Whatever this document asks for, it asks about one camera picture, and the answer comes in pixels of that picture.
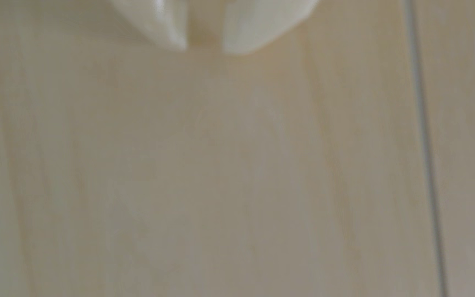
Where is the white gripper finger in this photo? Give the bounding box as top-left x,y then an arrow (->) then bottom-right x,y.
112,0 -> 190,51
222,0 -> 319,55

